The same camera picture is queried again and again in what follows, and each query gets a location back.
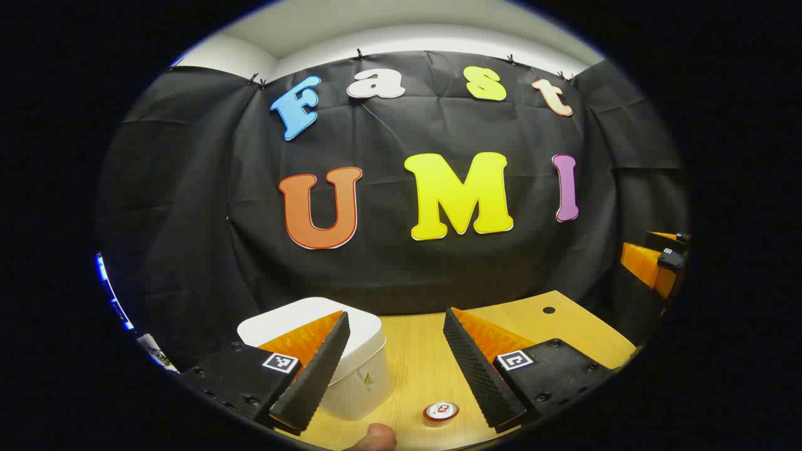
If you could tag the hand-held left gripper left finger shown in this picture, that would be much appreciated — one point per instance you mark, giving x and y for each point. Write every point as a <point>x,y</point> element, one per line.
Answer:
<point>313,382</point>

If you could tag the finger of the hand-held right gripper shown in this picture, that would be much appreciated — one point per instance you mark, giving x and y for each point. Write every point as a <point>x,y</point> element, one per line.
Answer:
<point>664,242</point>
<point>645,266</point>

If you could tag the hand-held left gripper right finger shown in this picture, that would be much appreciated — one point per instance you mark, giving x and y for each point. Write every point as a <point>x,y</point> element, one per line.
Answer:
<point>479,376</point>

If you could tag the red pop can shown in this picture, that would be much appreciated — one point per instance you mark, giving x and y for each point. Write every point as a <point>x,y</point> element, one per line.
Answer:
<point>440,411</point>

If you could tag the white desktop garbage bin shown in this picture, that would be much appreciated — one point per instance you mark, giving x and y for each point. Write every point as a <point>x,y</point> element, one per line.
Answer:
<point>366,354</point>

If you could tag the wooden desktop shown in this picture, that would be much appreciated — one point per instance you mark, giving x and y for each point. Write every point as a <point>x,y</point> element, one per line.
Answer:
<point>420,363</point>

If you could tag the black backdrop cloth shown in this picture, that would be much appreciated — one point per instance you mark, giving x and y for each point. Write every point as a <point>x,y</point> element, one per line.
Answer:
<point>376,269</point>

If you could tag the white side table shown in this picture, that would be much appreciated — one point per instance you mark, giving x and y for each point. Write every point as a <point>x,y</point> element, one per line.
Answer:
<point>156,356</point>

